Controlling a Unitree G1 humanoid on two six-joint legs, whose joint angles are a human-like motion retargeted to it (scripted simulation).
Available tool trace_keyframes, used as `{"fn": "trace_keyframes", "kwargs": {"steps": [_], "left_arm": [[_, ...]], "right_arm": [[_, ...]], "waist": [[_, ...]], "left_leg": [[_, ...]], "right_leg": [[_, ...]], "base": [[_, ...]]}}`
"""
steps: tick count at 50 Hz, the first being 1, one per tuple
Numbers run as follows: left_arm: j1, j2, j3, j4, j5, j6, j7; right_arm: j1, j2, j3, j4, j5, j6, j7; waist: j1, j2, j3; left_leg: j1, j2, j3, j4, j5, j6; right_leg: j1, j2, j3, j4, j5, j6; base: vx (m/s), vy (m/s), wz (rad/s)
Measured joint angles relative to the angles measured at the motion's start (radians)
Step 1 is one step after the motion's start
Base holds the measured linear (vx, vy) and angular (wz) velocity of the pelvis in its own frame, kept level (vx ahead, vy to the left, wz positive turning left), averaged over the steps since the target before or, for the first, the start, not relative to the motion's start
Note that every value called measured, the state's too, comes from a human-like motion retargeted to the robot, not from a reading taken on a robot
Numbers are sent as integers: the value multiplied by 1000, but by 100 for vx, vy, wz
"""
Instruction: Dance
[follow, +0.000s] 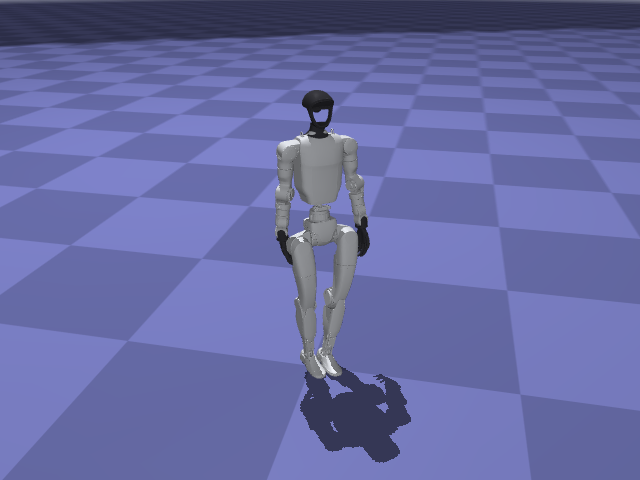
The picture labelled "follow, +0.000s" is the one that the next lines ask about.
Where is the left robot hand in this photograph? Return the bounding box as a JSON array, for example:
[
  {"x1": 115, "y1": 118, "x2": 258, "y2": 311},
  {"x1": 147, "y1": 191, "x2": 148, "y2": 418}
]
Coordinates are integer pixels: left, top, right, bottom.
[{"x1": 355, "y1": 216, "x2": 370, "y2": 257}]

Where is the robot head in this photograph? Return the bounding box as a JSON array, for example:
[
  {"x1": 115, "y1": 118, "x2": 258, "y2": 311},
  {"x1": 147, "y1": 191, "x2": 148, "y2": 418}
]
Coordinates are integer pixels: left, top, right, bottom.
[{"x1": 302, "y1": 90, "x2": 334, "y2": 138}]

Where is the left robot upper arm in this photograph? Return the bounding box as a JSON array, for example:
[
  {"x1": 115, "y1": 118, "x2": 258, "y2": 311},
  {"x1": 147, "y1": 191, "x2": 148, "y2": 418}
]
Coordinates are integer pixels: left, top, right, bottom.
[{"x1": 339, "y1": 135, "x2": 364, "y2": 192}]

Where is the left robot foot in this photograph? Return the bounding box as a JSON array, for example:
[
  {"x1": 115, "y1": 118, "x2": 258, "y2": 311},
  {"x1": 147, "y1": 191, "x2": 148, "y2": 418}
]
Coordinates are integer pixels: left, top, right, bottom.
[{"x1": 316, "y1": 347, "x2": 342, "y2": 377}]

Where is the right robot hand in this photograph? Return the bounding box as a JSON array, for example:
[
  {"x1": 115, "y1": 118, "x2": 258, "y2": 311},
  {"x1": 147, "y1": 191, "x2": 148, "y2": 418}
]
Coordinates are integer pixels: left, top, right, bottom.
[{"x1": 276, "y1": 230, "x2": 293, "y2": 265}]

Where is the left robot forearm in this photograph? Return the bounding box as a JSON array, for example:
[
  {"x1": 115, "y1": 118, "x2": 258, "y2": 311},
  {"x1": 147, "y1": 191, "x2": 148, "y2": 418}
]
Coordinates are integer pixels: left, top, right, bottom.
[{"x1": 349, "y1": 186, "x2": 368, "y2": 226}]

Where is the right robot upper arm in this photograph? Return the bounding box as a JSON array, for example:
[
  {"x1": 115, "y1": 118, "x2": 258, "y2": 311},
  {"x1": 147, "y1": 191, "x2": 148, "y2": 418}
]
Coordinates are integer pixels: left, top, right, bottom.
[{"x1": 276, "y1": 139, "x2": 300, "y2": 202}]

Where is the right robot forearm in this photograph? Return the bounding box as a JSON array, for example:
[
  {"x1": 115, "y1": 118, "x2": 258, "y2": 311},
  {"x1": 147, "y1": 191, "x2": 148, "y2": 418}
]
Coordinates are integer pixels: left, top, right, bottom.
[{"x1": 275, "y1": 185, "x2": 291, "y2": 238}]

